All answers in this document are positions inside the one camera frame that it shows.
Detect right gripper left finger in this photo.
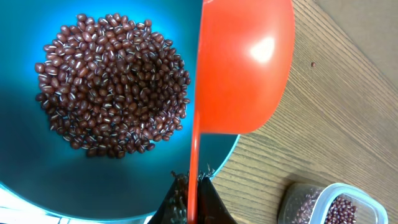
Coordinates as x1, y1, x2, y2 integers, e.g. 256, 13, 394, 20
148, 171, 188, 224

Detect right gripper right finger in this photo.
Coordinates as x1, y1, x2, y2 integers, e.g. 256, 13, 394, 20
197, 168, 237, 224

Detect red scoop blue handle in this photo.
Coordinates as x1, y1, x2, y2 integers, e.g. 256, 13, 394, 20
187, 0, 295, 223

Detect blue bowl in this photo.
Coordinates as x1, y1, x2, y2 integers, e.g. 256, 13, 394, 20
0, 0, 241, 222

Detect beans in blue bowl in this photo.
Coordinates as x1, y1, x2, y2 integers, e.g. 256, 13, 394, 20
34, 13, 191, 159

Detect white digital kitchen scale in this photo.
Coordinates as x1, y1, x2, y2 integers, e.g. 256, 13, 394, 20
1, 184, 155, 224

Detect clear plastic container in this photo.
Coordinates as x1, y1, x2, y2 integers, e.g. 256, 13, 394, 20
277, 183, 389, 224

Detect red adzuki beans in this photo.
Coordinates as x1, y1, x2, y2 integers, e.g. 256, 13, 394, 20
290, 190, 358, 224

